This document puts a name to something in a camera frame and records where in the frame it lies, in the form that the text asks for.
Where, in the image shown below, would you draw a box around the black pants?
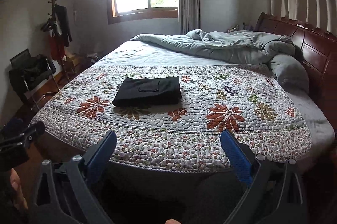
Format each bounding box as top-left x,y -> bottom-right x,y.
112,77 -> 182,107

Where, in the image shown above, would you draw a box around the person's left hand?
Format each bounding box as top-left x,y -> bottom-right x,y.
10,168 -> 28,213

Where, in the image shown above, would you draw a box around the black chair with clothes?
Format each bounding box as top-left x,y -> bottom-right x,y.
9,49 -> 60,110

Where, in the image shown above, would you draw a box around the floral quilted bedspread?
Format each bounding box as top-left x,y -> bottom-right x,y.
32,64 -> 312,172

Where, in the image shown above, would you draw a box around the grey bed sheet mattress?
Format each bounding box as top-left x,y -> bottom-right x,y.
96,41 -> 335,159

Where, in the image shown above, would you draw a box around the grey pillow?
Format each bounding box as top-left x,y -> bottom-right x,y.
268,54 -> 310,94

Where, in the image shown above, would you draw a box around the wooden coat rack with clothes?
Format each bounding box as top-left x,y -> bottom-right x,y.
41,0 -> 70,82

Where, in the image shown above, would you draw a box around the grey-green crumpled duvet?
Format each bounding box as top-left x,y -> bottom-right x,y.
131,29 -> 295,65

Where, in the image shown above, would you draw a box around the dark red wooden headboard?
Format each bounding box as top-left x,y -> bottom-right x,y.
255,12 -> 337,129

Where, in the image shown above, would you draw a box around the bedside clutter items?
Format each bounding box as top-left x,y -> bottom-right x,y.
227,23 -> 254,33

